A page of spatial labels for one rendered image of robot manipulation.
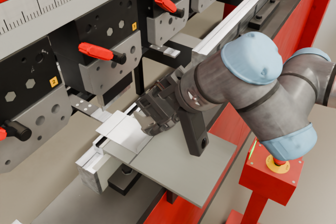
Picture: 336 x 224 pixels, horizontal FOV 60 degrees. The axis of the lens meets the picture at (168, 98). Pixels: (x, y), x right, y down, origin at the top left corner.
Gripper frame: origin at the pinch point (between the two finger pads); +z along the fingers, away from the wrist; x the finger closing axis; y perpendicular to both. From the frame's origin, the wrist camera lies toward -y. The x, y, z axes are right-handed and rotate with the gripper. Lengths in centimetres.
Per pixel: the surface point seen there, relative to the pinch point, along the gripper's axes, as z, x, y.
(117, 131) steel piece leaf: 8.8, 1.6, 3.5
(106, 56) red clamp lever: -17.1, 7.2, 16.3
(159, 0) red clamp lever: -18.5, -9.4, 18.8
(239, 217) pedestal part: 57, -41, -76
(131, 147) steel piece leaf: 5.0, 3.7, -1.1
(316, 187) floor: 47, -88, -108
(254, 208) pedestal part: 29, -30, -59
